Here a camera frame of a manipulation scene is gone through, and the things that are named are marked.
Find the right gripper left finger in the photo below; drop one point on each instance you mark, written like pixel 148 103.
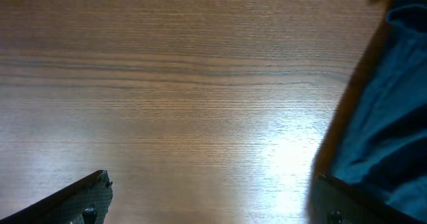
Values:
pixel 85 201

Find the navy blue garment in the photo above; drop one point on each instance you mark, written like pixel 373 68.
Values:
pixel 383 149

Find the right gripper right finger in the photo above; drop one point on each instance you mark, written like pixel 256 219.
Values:
pixel 332 201

